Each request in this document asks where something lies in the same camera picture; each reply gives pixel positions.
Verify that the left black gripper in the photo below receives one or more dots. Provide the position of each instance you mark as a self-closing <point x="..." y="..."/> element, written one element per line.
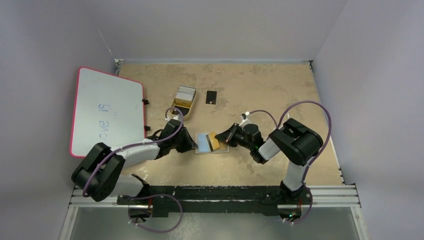
<point x="189" y="144"/>

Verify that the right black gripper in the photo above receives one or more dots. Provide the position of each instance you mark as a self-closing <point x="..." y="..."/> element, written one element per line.
<point x="233" y="135"/>

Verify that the blue credit card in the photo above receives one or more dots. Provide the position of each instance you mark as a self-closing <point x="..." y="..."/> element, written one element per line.
<point x="203" y="143"/>

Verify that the beige leather card holder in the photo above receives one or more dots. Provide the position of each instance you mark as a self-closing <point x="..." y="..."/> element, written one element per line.
<point x="213" y="152"/>

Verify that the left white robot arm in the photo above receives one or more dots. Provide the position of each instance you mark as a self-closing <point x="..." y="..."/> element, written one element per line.
<point x="99" y="174"/>

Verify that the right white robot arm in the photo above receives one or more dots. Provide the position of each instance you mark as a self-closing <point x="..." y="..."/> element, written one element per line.
<point x="296" y="141"/>

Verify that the stack of cards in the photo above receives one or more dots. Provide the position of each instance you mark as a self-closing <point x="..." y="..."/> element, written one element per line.
<point x="185" y="96"/>

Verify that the beige plastic tray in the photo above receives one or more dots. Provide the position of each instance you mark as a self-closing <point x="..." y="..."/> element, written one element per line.
<point x="184" y="111"/>

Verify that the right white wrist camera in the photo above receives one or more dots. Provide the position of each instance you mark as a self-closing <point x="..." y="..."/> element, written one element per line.
<point x="246" y="118"/>

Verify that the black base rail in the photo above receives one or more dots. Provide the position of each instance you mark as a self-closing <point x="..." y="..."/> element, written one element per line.
<point x="268" y="200"/>

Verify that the white board with pink frame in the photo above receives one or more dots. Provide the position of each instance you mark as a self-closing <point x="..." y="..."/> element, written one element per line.
<point x="107" y="109"/>

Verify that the aluminium frame rail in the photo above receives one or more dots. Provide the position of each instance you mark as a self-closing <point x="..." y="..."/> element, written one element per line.
<point x="344" y="196"/>

